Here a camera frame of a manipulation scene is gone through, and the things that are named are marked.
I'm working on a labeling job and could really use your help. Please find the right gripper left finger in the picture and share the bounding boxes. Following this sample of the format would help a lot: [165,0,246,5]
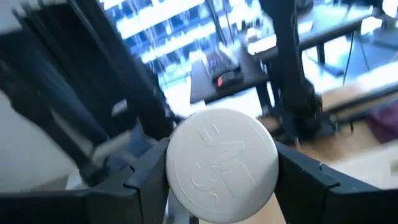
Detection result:
[86,138,170,224]

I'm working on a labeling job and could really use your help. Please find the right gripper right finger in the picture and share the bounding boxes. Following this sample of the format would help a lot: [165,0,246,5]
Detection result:
[273,141,374,224]

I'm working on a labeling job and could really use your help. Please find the white round lid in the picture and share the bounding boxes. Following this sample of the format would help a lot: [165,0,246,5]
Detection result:
[165,108,280,224]

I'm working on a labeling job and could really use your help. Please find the purple folded cloth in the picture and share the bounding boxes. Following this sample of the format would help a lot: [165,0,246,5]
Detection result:
[365,102,398,144]

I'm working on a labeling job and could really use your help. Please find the grey office desk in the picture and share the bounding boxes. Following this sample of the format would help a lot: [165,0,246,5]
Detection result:
[189,2,385,105]

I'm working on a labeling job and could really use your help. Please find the black computer mouse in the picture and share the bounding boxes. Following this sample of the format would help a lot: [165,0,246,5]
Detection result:
[213,73,245,90]

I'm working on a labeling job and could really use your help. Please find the black keyboard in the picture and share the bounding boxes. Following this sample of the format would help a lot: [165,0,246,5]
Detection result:
[201,49,242,80]

